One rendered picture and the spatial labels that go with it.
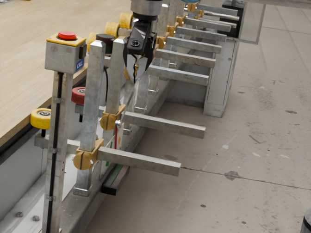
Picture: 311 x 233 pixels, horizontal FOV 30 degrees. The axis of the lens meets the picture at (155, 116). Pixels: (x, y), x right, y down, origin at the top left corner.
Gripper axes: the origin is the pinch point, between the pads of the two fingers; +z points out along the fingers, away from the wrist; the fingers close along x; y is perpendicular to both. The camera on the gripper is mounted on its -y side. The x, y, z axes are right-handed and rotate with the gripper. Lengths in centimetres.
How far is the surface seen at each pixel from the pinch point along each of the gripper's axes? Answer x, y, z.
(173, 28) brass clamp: 6, 104, 7
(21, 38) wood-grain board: 63, 62, 13
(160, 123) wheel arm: -8.5, 10.1, 16.1
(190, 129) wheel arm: -18.3, 10.1, 16.1
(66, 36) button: 7, -45, -22
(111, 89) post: 8.2, 5.9, 6.8
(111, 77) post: 8.7, 5.9, 2.8
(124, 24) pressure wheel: 30, 108, 10
